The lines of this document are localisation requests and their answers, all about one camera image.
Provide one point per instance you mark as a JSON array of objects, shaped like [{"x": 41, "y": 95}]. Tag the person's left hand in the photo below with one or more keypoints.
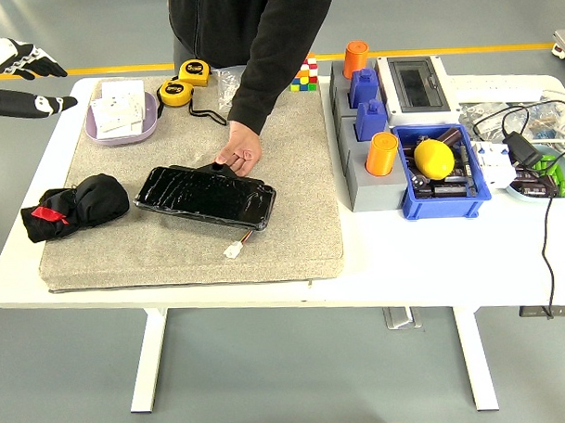
[{"x": 243, "y": 145}]

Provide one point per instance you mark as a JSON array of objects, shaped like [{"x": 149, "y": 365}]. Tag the black glossy panel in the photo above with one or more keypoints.
[{"x": 203, "y": 195}]

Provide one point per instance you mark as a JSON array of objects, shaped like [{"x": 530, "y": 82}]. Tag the black rag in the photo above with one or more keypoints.
[{"x": 96, "y": 199}]

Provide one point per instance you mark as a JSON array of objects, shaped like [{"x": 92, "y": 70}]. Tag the person's left forearm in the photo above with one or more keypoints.
[{"x": 268, "y": 82}]

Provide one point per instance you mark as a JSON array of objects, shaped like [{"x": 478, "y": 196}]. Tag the clear plastic bag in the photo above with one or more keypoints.
[{"x": 225, "y": 88}]

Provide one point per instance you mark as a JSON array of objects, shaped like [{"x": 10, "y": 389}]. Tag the yellow tape measure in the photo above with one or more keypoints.
[
  {"x": 174, "y": 92},
  {"x": 194, "y": 71}
]

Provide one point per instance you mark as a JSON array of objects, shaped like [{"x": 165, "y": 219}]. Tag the colourful puzzle cube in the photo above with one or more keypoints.
[{"x": 305, "y": 78}]

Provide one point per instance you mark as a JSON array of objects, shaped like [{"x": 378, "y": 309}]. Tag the grey base block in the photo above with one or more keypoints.
[
  {"x": 339, "y": 93},
  {"x": 375, "y": 194}
]

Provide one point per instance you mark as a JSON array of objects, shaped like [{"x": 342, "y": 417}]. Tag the purple tray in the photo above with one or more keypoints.
[{"x": 122, "y": 139}]

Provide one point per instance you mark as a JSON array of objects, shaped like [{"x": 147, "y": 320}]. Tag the flat white socket plate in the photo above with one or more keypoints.
[
  {"x": 120, "y": 87},
  {"x": 122, "y": 130}
]

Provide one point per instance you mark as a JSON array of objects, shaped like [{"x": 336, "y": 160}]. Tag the grey-brown mat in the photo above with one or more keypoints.
[{"x": 196, "y": 261}]

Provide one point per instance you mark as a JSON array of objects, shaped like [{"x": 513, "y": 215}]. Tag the white socket with raised back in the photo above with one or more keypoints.
[{"x": 116, "y": 109}]

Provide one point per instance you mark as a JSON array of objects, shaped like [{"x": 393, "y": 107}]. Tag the person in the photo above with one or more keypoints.
[{"x": 211, "y": 19}]

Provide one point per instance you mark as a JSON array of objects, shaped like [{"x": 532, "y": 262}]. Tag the blue block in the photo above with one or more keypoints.
[
  {"x": 371, "y": 121},
  {"x": 364, "y": 88}
]

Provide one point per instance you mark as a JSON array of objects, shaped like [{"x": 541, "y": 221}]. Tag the orange cylinder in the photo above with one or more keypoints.
[
  {"x": 380, "y": 154},
  {"x": 355, "y": 58}
]

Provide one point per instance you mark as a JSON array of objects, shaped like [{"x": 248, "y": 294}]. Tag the white electrical distribution box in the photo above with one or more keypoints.
[{"x": 417, "y": 83}]

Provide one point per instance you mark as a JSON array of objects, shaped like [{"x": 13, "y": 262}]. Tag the yellow lemon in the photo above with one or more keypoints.
[{"x": 434, "y": 160}]

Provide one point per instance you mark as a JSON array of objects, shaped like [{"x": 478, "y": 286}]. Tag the brown capacitor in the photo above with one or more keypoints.
[
  {"x": 532, "y": 186},
  {"x": 449, "y": 137}
]

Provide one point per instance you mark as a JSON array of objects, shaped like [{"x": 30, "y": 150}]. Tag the blue plastic bin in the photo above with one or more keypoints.
[{"x": 440, "y": 208}]

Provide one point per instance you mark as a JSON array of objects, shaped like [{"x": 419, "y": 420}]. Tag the white table leg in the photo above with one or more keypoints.
[
  {"x": 148, "y": 360},
  {"x": 475, "y": 358}
]

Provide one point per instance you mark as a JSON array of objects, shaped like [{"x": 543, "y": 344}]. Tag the clear bags of small parts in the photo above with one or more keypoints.
[{"x": 488, "y": 121}]

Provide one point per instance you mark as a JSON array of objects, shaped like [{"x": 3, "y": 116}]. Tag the white circuit breaker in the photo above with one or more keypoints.
[{"x": 492, "y": 164}]

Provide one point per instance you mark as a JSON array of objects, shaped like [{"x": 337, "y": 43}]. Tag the white power strip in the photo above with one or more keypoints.
[{"x": 491, "y": 88}]

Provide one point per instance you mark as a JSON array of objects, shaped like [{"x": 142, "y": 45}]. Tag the green plastic pieces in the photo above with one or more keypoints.
[{"x": 548, "y": 167}]

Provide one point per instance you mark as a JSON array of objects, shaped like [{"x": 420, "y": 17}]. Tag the black table control box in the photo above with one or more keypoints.
[{"x": 532, "y": 312}]

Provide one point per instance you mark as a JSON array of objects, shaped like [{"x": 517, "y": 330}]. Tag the grey metal bracket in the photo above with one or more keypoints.
[{"x": 400, "y": 319}]

